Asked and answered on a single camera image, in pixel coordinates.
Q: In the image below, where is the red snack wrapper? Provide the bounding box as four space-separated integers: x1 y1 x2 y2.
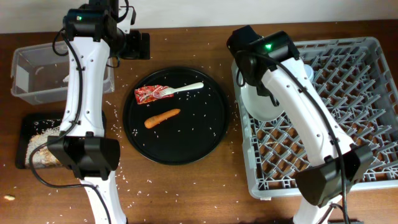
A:
134 85 174 105

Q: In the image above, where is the white plastic fork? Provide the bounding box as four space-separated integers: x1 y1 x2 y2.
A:
159 82 204 97

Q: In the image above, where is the light blue cup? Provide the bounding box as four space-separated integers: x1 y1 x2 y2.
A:
304 64 315 83

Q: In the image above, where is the peanut on table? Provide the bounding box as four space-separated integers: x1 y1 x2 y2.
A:
4 195 15 201

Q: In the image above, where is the orange carrot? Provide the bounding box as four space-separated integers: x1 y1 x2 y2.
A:
144 109 180 129

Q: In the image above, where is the round black tray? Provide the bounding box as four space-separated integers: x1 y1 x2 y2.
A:
123 67 231 165

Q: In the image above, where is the grey dishwasher rack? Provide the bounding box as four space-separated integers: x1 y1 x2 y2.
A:
234 37 397 200

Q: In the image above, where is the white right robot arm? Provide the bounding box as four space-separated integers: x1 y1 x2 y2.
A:
226 26 373 223

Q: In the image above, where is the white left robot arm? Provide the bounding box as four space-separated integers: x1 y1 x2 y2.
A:
29 1 150 223

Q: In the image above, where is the grey plate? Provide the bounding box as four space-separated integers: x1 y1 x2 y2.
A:
240 83 284 121

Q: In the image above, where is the black rectangular bin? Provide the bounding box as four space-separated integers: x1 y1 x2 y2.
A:
15 111 107 170

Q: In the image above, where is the rice and peanut waste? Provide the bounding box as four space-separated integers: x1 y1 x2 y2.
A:
24 126 63 169

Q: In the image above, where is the clear plastic bin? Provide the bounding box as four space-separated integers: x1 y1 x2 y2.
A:
11 37 114 105

